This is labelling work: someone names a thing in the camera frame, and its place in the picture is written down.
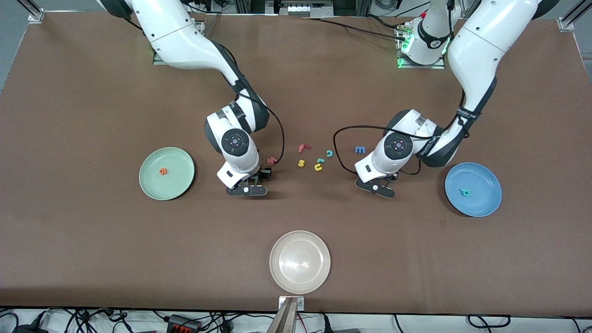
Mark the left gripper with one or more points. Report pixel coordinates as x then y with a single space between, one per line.
392 177

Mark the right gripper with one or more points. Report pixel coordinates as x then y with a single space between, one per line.
264 174

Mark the red foam letter w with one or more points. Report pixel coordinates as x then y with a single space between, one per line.
272 160

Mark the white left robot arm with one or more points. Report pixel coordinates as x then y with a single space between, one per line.
476 60

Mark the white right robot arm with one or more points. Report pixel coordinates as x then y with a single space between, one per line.
185 41

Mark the red foam letter f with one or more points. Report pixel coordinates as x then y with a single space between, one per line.
302 148

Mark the light green plate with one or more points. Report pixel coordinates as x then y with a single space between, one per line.
173 182

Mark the beige plate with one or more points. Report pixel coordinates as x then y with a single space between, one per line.
299 262

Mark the blue plate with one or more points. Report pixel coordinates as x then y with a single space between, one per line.
481 185

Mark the black orange power strip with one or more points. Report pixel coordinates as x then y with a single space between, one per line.
184 323

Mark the grey control box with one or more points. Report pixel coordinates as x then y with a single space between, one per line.
299 8

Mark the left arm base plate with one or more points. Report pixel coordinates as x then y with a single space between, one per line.
439 65

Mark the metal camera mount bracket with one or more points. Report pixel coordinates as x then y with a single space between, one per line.
300 303

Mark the grey camera mount bar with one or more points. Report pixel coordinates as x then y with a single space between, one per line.
283 319

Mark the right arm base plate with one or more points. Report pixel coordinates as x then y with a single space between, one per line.
159 61

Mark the aluminium frame post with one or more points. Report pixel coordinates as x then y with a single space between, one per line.
36 14
571 18

